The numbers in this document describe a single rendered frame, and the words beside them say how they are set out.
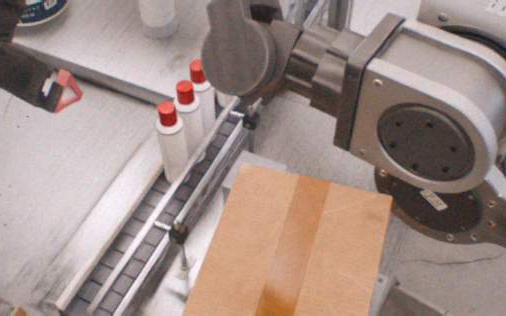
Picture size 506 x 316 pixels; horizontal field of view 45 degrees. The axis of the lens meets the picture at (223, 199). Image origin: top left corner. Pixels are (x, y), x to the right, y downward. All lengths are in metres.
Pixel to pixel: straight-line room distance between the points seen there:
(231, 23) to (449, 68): 0.21
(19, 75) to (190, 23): 0.73
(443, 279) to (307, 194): 1.33
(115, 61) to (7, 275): 0.58
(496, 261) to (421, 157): 1.73
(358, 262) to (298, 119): 0.61
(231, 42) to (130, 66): 0.90
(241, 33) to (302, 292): 0.38
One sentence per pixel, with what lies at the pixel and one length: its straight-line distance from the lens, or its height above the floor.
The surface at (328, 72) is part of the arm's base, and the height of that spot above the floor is 1.48.
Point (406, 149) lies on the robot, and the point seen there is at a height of 1.43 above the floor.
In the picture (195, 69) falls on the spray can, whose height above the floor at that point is 1.08.
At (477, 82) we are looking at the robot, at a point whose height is 1.50.
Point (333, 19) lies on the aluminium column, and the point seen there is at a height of 0.97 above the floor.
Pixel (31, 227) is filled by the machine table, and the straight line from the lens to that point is 1.33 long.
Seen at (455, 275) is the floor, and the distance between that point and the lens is 2.23.
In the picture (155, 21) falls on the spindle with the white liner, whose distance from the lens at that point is 1.54.
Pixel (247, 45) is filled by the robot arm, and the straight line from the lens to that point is 0.61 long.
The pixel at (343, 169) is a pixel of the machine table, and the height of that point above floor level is 0.83.
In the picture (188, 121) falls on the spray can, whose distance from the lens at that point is 1.18.
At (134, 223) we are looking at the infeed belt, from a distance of 1.21.
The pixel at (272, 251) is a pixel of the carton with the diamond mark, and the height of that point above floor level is 1.12.
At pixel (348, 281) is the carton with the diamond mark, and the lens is 0.86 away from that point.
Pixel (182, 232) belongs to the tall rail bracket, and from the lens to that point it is 1.08.
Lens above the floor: 1.88
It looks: 55 degrees down
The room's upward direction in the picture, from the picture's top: 4 degrees counter-clockwise
